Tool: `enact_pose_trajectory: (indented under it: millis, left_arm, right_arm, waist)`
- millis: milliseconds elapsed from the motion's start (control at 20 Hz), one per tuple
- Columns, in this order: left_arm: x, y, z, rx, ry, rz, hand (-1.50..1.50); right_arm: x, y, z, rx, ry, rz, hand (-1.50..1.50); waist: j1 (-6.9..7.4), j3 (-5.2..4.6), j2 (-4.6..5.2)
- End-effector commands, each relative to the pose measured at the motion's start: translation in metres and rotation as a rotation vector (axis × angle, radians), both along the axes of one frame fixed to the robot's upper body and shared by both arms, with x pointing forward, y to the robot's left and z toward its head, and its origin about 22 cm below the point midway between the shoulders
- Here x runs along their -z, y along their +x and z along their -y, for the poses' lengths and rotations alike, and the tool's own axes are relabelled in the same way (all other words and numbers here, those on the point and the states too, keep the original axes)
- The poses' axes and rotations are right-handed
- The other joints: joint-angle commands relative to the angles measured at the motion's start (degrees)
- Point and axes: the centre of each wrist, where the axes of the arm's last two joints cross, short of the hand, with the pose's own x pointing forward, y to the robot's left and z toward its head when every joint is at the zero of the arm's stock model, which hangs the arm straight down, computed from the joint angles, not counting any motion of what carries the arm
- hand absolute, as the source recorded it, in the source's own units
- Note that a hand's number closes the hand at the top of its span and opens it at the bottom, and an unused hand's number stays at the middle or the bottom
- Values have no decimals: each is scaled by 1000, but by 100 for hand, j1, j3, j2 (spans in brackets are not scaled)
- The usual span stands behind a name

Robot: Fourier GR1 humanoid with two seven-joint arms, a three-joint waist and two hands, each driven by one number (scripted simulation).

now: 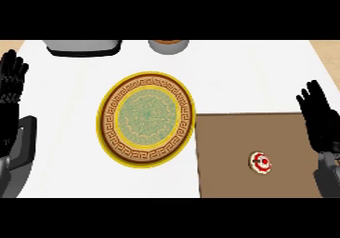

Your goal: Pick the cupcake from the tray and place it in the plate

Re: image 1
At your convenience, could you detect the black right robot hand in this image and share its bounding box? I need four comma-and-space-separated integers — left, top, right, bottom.
295, 79, 340, 162

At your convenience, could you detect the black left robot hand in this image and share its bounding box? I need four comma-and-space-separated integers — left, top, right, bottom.
0, 48, 30, 161

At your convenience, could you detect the brown flat tray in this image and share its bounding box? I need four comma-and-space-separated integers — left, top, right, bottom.
195, 112, 328, 199

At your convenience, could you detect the red white frosted cupcake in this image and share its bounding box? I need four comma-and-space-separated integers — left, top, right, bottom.
250, 151, 275, 175

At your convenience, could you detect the yellow brown green patterned plate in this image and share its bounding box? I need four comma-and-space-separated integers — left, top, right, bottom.
95, 71, 198, 169

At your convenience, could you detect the grey round container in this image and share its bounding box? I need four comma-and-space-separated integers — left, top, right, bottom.
148, 39, 191, 56

